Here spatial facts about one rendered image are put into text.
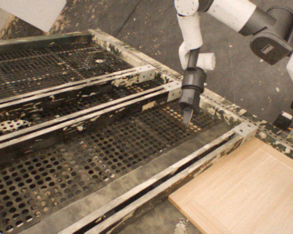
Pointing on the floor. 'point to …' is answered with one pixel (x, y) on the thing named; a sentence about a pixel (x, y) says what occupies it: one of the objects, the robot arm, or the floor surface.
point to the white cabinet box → (33, 10)
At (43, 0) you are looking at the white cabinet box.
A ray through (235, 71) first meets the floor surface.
